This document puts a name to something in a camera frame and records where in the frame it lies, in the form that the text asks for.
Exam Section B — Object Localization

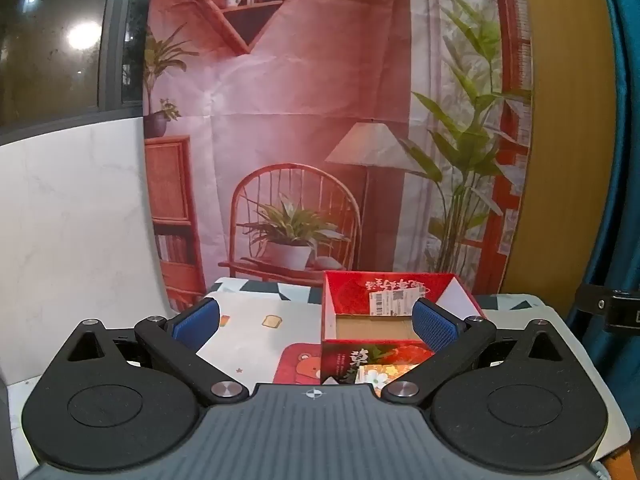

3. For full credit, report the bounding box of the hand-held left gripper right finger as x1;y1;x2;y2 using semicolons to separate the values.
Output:
384;298;565;406

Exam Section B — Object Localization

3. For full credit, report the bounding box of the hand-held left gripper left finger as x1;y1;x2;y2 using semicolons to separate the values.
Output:
67;298;249;406

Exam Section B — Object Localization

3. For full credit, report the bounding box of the red cardboard box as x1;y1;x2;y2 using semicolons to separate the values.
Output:
320;271;487;387

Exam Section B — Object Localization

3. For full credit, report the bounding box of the floral print packet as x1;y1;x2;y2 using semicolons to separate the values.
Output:
356;364;419;390

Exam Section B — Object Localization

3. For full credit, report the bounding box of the red bear print mat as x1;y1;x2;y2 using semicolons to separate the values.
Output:
272;342;324;386

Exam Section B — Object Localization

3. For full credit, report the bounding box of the teal curtain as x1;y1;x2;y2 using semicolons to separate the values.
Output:
565;0;640;396

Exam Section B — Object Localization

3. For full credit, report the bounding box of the white marble board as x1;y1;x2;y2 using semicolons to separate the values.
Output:
0;115;173;386

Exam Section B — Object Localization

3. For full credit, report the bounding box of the yellow wooden panel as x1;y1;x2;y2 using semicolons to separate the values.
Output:
500;0;622;311

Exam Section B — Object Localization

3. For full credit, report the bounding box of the printed wall tapestry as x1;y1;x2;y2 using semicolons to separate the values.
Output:
142;0;534;311

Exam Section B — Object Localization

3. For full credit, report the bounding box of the dark window with grey frame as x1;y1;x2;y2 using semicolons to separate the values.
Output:
0;0;156;135

